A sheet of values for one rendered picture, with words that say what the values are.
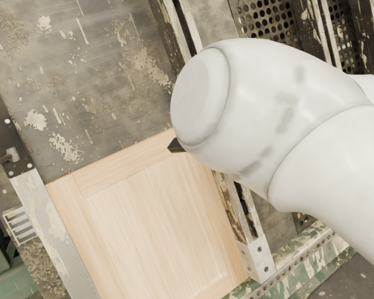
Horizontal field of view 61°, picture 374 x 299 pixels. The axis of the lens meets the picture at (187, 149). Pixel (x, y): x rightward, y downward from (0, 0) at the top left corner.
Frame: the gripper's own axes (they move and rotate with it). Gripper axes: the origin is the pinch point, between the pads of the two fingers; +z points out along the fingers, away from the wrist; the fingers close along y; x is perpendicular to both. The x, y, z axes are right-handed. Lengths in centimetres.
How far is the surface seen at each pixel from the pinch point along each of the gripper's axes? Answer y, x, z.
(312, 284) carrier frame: -128, -24, 41
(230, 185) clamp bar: -21.6, -6.1, 7.2
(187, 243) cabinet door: -25.8, 9.7, 15.8
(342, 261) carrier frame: -138, -44, 36
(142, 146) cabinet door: 0.4, 0.0, 15.3
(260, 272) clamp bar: -45.8, 4.5, 7.5
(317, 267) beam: -67, -9, 6
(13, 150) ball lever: 19.7, 18.3, 16.1
